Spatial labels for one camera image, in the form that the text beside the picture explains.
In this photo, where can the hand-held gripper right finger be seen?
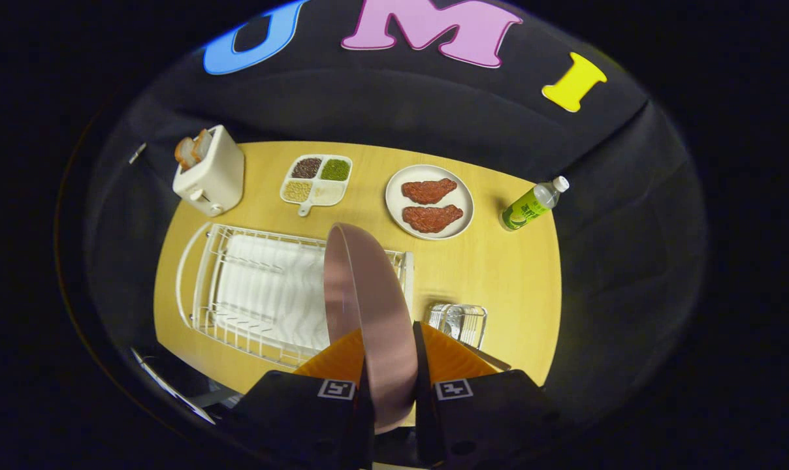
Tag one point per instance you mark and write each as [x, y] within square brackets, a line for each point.
[422, 405]

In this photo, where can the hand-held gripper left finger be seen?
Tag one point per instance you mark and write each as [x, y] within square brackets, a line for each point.
[296, 424]

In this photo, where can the pink plate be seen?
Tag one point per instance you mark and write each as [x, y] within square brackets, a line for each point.
[381, 326]

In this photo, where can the white round plate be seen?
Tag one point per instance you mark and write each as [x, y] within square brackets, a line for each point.
[394, 196]

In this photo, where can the red meat piece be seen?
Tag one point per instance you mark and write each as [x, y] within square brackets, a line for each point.
[428, 190]
[432, 219]

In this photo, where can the green label drink bottle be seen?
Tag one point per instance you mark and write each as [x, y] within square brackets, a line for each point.
[528, 207]

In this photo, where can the white divided grain tray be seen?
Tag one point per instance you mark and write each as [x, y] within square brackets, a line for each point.
[316, 192]

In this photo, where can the white toaster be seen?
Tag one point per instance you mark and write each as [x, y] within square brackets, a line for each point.
[221, 176]

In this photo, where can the toast bread slice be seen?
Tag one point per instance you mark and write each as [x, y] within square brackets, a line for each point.
[185, 153]
[203, 143]

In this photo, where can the silver clip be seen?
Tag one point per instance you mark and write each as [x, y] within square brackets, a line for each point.
[137, 153]

